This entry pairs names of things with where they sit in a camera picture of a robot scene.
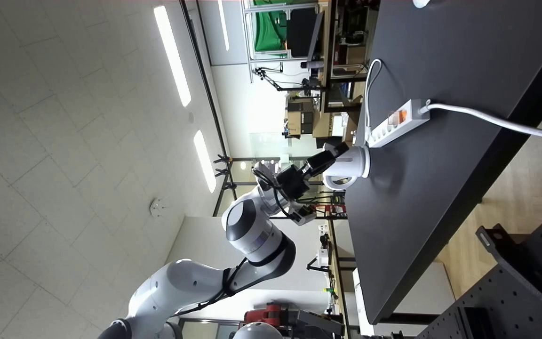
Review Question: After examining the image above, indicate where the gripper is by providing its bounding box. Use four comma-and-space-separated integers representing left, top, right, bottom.
278, 141, 350, 201

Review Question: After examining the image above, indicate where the white mug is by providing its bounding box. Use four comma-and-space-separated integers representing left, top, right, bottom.
322, 145, 372, 191

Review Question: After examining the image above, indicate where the shelf with cardboard boxes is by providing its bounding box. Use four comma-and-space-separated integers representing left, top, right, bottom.
284, 92, 330, 140

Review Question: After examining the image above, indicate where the white power strip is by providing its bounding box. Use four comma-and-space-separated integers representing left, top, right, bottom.
367, 98, 431, 149

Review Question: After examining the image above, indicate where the long ceiling light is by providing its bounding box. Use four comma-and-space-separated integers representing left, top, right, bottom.
217, 0, 231, 52
193, 130, 218, 194
153, 5, 192, 108

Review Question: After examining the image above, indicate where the black monitor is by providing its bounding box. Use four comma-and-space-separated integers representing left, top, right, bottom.
286, 7, 325, 60

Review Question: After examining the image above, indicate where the red machine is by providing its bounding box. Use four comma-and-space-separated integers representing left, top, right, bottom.
244, 303, 291, 326

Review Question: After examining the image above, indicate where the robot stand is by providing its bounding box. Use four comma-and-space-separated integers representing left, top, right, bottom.
416, 211, 542, 339

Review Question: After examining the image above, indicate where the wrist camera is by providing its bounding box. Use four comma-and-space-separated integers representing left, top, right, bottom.
290, 202, 319, 226

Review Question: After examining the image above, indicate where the thin white cable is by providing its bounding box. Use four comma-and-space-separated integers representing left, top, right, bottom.
353, 58, 383, 146

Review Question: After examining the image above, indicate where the green screen in frame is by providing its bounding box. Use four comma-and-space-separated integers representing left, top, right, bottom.
242, 0, 321, 63

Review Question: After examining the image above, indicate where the thick white cable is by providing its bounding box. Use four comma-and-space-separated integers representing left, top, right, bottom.
418, 100, 542, 143

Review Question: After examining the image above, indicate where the black metal bracket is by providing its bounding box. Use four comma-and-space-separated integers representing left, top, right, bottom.
475, 224, 542, 312

